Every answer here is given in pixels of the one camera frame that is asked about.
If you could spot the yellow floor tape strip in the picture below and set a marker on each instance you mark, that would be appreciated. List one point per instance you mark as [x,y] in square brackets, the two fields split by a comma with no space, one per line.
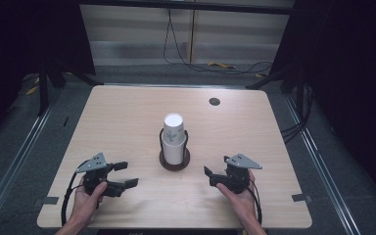
[32,90]
[222,65]

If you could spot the person's right hand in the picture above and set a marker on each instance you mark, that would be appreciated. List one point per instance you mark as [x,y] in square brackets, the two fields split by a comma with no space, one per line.
[243,204]

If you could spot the black metal stand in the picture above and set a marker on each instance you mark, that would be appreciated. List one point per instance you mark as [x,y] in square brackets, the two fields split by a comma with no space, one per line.
[43,91]
[274,78]

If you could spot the stack of white paper cups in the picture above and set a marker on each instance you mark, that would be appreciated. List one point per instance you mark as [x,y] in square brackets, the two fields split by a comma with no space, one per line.
[173,147]

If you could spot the metal floor rail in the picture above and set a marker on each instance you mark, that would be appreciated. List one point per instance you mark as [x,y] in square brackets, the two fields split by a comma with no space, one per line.
[16,153]
[319,163]

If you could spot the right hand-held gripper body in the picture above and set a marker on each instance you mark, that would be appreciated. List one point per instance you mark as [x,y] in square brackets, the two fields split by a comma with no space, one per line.
[236,178]

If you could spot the black curtain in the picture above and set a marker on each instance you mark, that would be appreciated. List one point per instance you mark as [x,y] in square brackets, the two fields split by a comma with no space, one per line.
[19,39]
[346,65]

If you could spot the grey tape patch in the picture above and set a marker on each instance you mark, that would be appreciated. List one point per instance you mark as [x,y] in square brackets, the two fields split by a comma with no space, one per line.
[301,197]

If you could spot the person's left hand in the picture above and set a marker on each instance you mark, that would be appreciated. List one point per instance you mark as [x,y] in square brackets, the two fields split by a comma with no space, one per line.
[84,205]

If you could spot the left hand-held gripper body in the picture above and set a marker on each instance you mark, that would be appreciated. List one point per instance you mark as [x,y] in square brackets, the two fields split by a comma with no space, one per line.
[94,176]

